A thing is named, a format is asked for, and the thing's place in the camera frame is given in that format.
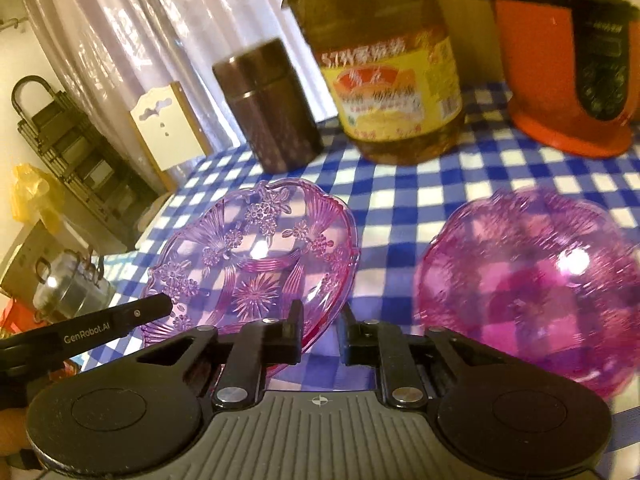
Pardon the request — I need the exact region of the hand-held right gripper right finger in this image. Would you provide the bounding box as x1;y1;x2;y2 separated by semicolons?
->
341;306;506;409

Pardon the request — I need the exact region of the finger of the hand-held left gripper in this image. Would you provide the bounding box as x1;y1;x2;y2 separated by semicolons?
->
0;294;173;368

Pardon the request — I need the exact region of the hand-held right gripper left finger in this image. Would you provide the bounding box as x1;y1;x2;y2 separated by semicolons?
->
136;301;304;411

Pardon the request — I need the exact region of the pink patterned glass plate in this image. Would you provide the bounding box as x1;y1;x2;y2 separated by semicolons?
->
139;178;361;378

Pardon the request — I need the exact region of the pink glass bowl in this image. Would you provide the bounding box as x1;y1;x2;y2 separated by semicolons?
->
414;186;632;401

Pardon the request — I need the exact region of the metal kettle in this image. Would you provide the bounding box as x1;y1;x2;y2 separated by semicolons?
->
32;251;115;322

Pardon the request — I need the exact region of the red packet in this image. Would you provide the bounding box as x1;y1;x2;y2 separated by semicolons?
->
0;299;36;333

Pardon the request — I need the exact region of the beige box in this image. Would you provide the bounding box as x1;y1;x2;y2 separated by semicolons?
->
0;220;66;301

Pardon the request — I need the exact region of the yellow plastic bag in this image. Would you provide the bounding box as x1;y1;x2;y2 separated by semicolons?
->
11;162;66;235

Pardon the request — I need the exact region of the blue white checkered tablecloth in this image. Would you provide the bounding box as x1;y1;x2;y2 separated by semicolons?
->
65;80;640;441

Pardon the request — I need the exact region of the black metal rack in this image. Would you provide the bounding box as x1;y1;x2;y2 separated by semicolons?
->
11;76;168;256

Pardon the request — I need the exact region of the white cutout wooden holder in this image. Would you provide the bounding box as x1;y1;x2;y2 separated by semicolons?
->
129;81;213;193

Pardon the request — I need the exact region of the brown metal canister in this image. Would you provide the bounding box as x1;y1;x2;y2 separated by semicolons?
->
212;38;325;174

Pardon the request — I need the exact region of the cooking oil bottle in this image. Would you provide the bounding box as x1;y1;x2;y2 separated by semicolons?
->
281;0;467;166

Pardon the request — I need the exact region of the red electric pressure cooker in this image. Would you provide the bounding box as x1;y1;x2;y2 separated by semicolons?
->
467;0;640;160

